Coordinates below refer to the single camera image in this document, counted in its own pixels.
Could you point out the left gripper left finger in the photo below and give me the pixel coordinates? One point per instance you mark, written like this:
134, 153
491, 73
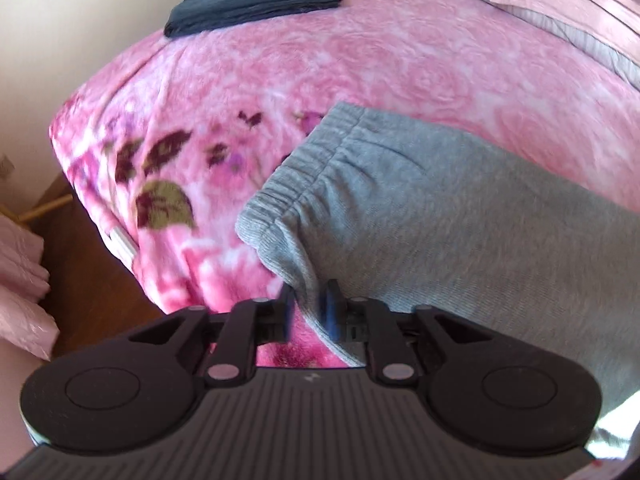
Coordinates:
248, 325

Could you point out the pink plastic bag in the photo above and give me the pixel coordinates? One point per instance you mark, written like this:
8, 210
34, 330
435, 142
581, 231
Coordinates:
24, 282

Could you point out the pink floral blanket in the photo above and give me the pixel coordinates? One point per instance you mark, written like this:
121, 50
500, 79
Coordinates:
170, 141

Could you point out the grey sweatpants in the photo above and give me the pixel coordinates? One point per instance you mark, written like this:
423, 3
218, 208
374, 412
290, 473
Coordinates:
412, 213

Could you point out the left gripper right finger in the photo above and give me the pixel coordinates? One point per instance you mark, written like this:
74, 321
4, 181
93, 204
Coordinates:
389, 359

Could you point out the navy blue garment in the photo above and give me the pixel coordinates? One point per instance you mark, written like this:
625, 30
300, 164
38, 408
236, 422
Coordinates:
191, 17

